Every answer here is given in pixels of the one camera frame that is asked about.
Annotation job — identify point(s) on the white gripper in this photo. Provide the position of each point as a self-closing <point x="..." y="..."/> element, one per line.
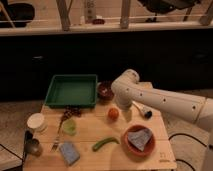
<point x="127" y="115"/>

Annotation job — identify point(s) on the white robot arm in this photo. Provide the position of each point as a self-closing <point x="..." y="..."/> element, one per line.
<point x="194" y="109"/>

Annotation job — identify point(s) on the orange red apple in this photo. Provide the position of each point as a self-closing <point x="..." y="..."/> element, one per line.
<point x="113" y="114"/>

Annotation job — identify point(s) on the green plastic cup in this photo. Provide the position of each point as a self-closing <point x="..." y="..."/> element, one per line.
<point x="69" y="127"/>

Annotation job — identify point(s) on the silver metal cup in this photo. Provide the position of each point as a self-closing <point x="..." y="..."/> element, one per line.
<point x="33" y="147"/>

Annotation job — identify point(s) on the grey folded cloth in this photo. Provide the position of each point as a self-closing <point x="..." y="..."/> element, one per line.
<point x="139" y="138"/>

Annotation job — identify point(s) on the green chili pepper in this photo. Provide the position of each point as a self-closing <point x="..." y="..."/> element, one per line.
<point x="103" y="142"/>

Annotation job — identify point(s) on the wooden table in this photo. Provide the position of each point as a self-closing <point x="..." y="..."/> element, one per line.
<point x="93" y="126"/>

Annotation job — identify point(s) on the dark brown bowl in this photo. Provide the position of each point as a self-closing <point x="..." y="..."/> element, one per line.
<point x="104" y="90"/>

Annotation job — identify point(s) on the green plastic tray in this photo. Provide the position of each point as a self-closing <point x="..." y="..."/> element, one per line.
<point x="77" y="90"/>

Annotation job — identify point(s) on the bunch of dark grapes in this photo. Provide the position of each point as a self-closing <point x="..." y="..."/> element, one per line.
<point x="70" y="111"/>

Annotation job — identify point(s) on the metal fork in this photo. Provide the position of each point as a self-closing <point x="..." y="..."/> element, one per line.
<point x="57" y="138"/>

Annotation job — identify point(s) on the blue sponge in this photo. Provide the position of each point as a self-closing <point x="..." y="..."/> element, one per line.
<point x="69" y="153"/>

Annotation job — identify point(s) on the white tape roll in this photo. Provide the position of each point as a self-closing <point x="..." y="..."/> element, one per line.
<point x="36" y="122"/>

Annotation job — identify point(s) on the black office chair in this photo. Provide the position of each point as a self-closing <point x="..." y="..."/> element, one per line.
<point x="167" y="6"/>

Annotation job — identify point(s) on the white handled brush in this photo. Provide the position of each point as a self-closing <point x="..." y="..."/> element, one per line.
<point x="144" y="111"/>

